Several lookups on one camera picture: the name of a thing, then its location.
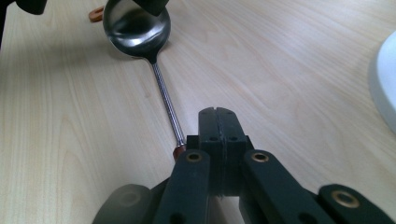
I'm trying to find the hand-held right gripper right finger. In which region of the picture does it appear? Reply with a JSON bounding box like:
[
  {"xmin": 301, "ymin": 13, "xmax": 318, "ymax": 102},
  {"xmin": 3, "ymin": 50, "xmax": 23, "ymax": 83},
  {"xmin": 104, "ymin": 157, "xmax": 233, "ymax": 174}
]
[{"xmin": 217, "ymin": 106, "xmax": 255, "ymax": 198}]

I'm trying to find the white utensil rack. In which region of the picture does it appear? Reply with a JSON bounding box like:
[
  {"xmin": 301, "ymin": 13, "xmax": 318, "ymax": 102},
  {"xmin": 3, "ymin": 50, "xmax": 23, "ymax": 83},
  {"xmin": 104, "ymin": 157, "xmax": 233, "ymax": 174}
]
[{"xmin": 368, "ymin": 30, "xmax": 396, "ymax": 135}]

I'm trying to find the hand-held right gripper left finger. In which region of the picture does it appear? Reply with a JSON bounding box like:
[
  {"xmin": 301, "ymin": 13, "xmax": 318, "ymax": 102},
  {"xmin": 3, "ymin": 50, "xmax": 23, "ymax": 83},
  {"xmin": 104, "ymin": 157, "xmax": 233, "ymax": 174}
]
[{"xmin": 186, "ymin": 106, "xmax": 225, "ymax": 198}]

